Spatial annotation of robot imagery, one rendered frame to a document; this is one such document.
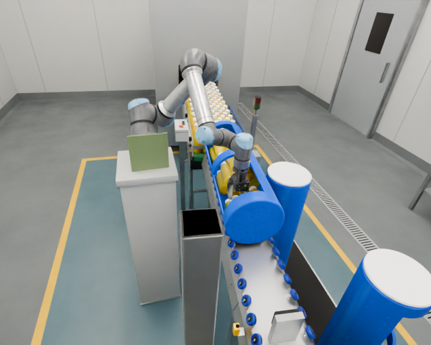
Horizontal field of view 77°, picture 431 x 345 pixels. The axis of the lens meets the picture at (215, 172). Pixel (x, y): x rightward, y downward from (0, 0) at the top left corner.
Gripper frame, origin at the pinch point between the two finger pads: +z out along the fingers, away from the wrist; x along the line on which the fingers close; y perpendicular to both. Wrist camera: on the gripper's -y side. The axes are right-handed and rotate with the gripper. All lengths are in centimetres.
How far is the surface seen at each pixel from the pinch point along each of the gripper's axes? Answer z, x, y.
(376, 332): 29, 52, 59
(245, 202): -11.1, -0.4, 17.7
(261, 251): 18.1, 10.4, 21.5
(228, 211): -4.5, -7.1, 16.2
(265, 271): 18.1, 8.7, 32.7
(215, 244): -58, -26, 79
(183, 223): -59, -30, 77
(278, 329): 8, 2, 63
